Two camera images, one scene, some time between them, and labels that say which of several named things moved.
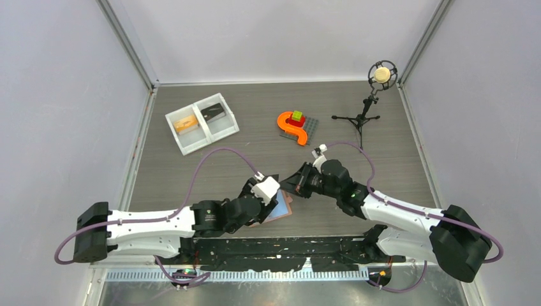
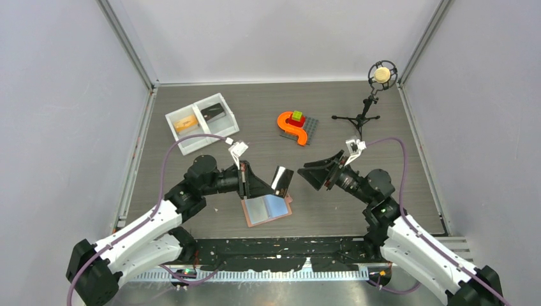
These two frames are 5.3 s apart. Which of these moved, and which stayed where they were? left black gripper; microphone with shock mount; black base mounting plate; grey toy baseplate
Moved: left black gripper
Stayed: black base mounting plate; microphone with shock mount; grey toy baseplate
